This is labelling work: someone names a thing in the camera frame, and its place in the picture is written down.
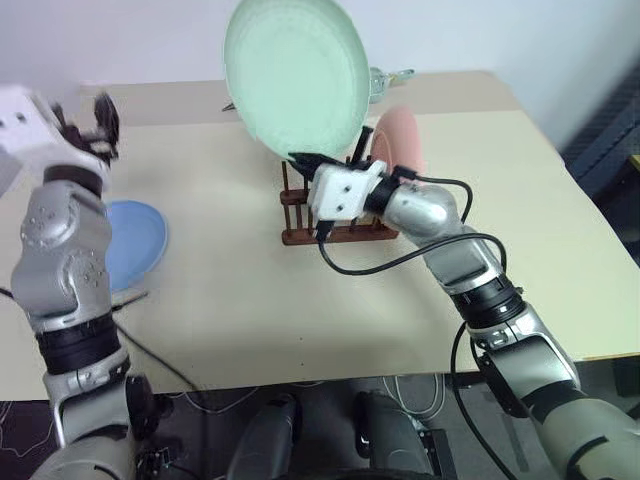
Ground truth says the wooden dish rack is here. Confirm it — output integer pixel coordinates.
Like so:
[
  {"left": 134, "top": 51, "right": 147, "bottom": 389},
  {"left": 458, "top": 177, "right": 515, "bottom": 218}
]
[{"left": 277, "top": 127, "right": 402, "bottom": 248}]

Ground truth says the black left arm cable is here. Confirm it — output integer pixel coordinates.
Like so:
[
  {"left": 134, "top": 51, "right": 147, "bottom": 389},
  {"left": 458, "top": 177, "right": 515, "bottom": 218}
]
[{"left": 0, "top": 286, "right": 197, "bottom": 392}]

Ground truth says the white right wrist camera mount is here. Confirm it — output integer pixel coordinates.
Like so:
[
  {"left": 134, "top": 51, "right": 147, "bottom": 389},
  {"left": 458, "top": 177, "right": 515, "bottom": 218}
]
[{"left": 305, "top": 159, "right": 387, "bottom": 222}]

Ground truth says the pink plate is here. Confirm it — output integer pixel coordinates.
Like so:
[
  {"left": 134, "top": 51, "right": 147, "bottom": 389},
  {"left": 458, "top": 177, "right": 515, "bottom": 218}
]
[{"left": 371, "top": 105, "right": 427, "bottom": 190}]

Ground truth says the blue plate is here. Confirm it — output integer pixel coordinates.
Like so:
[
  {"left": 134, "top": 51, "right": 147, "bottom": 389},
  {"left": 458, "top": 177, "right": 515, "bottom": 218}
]
[{"left": 102, "top": 199, "right": 170, "bottom": 293}]

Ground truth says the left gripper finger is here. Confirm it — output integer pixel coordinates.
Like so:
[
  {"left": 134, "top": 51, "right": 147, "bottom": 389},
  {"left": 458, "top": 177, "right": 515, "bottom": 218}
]
[
  {"left": 92, "top": 91, "right": 121, "bottom": 137},
  {"left": 48, "top": 101, "right": 77, "bottom": 135}
]

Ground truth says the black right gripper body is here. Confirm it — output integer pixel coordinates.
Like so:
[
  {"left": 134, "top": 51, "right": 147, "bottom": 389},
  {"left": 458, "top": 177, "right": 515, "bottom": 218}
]
[{"left": 308, "top": 155, "right": 375, "bottom": 177}]

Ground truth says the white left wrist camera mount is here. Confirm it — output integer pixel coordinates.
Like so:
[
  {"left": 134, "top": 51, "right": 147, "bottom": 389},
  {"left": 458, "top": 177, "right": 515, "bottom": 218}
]
[{"left": 0, "top": 83, "right": 112, "bottom": 177}]

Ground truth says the dark rounded shape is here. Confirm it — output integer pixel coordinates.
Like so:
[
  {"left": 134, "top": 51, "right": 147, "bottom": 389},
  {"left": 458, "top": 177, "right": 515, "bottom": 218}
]
[
  {"left": 351, "top": 391, "right": 432, "bottom": 480},
  {"left": 232, "top": 391, "right": 304, "bottom": 480}
]

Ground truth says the white cable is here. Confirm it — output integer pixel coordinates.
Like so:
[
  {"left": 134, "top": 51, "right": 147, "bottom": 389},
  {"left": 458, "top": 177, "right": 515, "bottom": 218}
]
[{"left": 382, "top": 373, "right": 447, "bottom": 427}]

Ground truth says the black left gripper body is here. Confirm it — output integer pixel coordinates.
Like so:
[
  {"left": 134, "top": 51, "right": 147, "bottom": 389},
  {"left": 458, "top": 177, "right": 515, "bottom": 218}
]
[{"left": 63, "top": 123, "right": 121, "bottom": 162}]

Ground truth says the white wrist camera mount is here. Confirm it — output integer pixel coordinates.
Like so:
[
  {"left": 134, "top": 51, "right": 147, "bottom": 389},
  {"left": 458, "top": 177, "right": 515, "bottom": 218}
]
[
  {"left": 305, "top": 159, "right": 387, "bottom": 222},
  {"left": 0, "top": 83, "right": 112, "bottom": 177}
]

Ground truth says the dark blue black furniture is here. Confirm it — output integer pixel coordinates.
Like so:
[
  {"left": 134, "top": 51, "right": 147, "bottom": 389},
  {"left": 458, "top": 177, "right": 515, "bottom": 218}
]
[{"left": 561, "top": 73, "right": 640, "bottom": 282}]

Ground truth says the clear glass jar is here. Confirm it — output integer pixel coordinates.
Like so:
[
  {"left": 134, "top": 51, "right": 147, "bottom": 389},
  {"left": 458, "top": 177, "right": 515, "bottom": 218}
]
[{"left": 368, "top": 66, "right": 392, "bottom": 105}]

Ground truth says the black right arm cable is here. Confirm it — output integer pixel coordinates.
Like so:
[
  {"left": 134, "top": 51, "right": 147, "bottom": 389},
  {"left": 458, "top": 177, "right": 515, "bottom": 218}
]
[{"left": 313, "top": 166, "right": 519, "bottom": 480}]

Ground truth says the green plate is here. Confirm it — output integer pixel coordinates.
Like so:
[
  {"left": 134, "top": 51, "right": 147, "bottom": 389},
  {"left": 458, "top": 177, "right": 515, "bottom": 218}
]
[{"left": 221, "top": 0, "right": 372, "bottom": 161}]

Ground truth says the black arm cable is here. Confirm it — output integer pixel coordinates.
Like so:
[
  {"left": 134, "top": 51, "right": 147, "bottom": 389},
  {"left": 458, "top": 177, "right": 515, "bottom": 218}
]
[
  {"left": 0, "top": 286, "right": 197, "bottom": 392},
  {"left": 313, "top": 166, "right": 519, "bottom": 480}
]

